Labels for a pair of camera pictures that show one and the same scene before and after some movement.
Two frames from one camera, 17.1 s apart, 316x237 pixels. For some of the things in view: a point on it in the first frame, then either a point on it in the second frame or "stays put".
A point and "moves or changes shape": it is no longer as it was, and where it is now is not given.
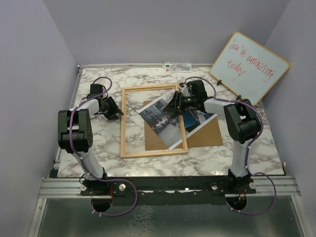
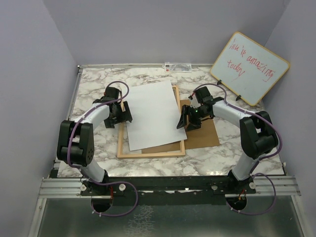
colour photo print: (173, 127) moves or changes shape
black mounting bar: (149, 191) stays put
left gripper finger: (115, 105) to (128, 113)
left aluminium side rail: (57, 167) stays put
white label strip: (177, 67) stays put
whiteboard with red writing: (248, 68) stays put
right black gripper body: (187, 101) to (195, 114)
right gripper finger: (173, 105) to (183, 120)
